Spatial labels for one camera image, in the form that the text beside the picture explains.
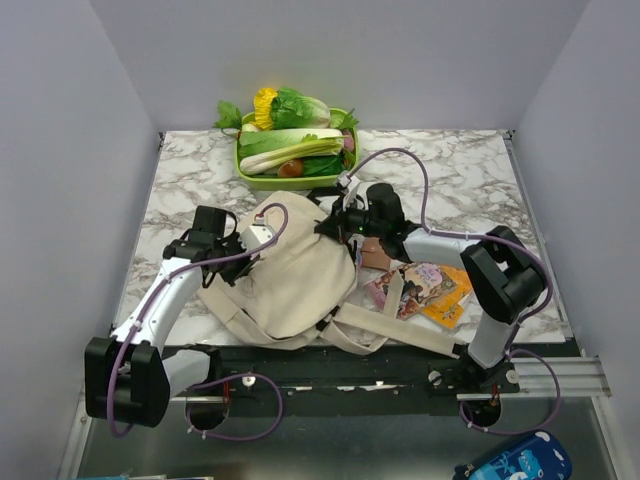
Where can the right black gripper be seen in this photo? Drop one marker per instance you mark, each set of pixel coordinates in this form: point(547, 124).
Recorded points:
point(336, 225)

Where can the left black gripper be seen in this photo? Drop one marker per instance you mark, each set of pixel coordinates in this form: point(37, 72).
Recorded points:
point(247, 261)

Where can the tan leather wallet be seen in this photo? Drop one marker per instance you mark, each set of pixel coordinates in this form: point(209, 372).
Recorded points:
point(373, 256)

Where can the beige canvas backpack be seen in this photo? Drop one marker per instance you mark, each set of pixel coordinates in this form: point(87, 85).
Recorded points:
point(297, 292)

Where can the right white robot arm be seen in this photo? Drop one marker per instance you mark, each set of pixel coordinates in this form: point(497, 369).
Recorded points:
point(506, 278)

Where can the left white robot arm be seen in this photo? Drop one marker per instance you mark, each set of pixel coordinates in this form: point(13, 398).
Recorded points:
point(129, 377)

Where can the green vegetable tray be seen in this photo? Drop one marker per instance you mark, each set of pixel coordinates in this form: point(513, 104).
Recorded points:
point(319, 171)

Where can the brown mushroom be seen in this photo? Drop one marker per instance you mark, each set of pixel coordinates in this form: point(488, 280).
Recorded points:
point(291, 169)

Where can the pink fairy book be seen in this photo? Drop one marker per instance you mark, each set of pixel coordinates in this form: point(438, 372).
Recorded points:
point(422, 284)

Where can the napa cabbage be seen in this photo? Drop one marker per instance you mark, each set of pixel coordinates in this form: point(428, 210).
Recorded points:
point(260, 151)

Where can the green leafy lettuce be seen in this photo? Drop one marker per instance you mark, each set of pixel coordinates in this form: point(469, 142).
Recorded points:
point(292, 109)

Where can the yellow corn flower vegetable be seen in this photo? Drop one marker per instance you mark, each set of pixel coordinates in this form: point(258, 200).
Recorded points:
point(262, 108)

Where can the orange yellow book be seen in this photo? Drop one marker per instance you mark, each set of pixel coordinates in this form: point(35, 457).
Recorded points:
point(452, 294)

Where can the blue pencil case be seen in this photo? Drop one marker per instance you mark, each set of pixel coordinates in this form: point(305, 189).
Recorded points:
point(539, 455)

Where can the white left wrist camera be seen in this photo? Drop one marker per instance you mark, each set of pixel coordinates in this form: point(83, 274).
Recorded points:
point(258, 236)

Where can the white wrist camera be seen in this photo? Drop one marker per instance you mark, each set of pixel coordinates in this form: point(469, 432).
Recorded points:
point(348, 186)
point(258, 236)

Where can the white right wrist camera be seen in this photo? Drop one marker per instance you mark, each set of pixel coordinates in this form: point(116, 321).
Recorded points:
point(348, 186)

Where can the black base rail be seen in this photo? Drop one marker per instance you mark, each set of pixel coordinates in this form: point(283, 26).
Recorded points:
point(324, 381)

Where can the aluminium frame rail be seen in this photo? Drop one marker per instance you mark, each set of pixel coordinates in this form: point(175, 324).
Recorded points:
point(400, 446)

